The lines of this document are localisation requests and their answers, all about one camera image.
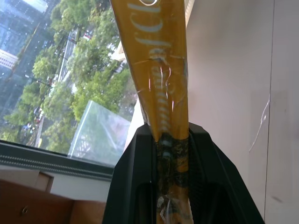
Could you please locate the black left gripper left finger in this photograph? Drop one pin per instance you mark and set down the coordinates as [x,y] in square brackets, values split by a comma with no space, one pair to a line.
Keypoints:
[130,186]

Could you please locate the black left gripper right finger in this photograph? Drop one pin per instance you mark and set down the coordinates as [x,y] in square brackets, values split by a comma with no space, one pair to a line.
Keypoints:
[219,186]

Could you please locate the yellow plastic snack packet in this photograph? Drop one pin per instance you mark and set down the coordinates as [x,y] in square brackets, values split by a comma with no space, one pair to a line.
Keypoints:
[161,70]

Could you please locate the wooden bookshelf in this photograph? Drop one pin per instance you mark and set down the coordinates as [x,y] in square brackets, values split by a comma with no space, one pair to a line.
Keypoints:
[46,203]

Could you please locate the grey window frame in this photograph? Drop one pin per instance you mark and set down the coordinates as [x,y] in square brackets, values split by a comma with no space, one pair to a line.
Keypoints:
[56,163]

